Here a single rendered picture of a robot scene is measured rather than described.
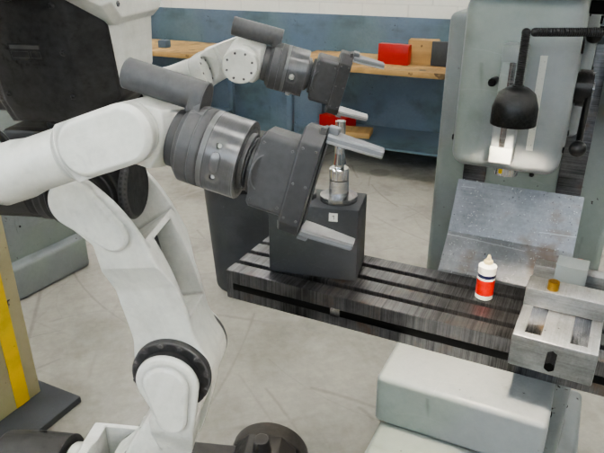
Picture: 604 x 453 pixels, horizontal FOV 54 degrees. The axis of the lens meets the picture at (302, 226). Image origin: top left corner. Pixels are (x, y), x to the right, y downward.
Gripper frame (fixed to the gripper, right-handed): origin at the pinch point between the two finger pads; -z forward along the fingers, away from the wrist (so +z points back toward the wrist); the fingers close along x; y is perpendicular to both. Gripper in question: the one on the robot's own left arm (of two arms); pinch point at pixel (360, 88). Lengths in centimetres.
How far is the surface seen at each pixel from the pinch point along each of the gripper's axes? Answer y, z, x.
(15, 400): 50, 88, -172
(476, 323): -11, -38, -40
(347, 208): 9.0, -6.6, -30.6
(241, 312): 130, 8, -168
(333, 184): 12.9, -2.4, -27.5
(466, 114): -4.0, -20.3, 1.7
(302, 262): 8.4, -0.2, -47.8
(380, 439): -28, -23, -62
